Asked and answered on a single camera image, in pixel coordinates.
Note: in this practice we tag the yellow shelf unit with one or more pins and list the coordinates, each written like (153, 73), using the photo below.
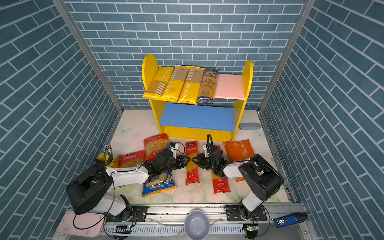
(220, 119)

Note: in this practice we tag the red macaroni bag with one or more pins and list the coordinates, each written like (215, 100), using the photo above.
(154, 145)
(132, 160)

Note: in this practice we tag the blue-top Moli pasta bag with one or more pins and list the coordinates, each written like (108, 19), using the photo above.
(208, 86)

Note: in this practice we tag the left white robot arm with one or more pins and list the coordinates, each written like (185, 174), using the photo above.
(89, 192)

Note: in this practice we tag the grey bowl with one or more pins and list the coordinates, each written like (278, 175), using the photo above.
(196, 226)

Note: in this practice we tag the grey oval case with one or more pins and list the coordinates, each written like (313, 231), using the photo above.
(250, 126)

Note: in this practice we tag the blue shell pasta bag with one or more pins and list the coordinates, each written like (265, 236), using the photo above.
(164, 183)

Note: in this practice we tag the blue handheld device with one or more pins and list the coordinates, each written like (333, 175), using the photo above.
(289, 220)

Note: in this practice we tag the yellow spaghetti bag long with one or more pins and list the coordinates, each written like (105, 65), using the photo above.
(175, 85)

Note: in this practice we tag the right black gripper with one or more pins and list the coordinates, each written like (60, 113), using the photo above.
(200, 159)

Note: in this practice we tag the pink tray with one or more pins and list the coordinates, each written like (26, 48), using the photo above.
(89, 225)

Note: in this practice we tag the orange pasta bag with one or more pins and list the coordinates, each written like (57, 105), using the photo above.
(238, 151)

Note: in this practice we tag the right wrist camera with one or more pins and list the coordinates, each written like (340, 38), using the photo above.
(205, 148)

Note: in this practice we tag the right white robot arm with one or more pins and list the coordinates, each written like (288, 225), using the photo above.
(263, 179)

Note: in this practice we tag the red spaghetti bag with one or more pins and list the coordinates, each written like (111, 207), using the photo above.
(192, 168)
(220, 185)

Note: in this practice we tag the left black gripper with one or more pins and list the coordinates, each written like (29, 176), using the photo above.
(181, 162)

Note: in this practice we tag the yellow pen cup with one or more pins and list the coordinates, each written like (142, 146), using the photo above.
(107, 158)

